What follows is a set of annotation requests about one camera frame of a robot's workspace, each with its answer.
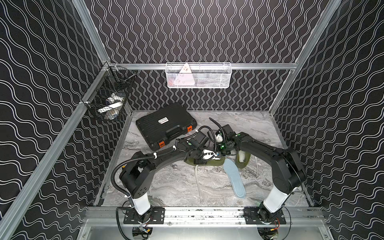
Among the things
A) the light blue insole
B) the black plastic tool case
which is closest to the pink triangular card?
the black plastic tool case

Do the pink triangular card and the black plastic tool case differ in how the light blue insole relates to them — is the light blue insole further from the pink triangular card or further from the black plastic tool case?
the pink triangular card

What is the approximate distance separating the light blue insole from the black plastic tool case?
336 millimetres

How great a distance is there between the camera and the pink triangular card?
2.94 ft

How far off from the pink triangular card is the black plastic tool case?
0.86ft

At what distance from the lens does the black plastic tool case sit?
97cm

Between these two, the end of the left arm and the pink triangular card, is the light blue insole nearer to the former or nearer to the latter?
the end of the left arm

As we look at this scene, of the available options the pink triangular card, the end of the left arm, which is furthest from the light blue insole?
the pink triangular card

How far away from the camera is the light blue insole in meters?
0.83

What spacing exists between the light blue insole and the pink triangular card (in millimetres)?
530
